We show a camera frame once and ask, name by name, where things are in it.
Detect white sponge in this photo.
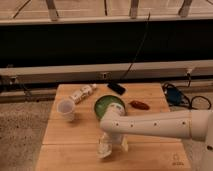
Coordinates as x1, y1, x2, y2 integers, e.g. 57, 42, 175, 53
97, 138, 112, 159

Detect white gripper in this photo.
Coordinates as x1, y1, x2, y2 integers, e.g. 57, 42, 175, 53
107, 133, 129, 152

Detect blue power box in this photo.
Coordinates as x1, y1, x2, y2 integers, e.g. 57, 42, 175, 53
167, 88, 182, 105

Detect red chili pepper toy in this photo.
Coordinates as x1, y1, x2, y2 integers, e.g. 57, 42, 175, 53
130, 101, 150, 110

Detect white plastic bottle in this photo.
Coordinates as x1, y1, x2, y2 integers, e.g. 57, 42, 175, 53
70, 84, 97, 104

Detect clear plastic cup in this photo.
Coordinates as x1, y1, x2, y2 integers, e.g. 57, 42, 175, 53
57, 99, 75, 121

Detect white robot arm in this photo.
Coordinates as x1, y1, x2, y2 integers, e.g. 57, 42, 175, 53
100, 103, 213, 171

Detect black cable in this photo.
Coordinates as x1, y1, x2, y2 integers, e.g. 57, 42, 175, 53
119, 12, 152, 84

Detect black rectangular device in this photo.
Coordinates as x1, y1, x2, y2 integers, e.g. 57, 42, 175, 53
108, 83, 126, 95

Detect black floor cables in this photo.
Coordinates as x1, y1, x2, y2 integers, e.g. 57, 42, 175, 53
161, 82, 212, 111

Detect green bowl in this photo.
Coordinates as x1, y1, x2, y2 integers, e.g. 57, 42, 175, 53
94, 95, 125, 120

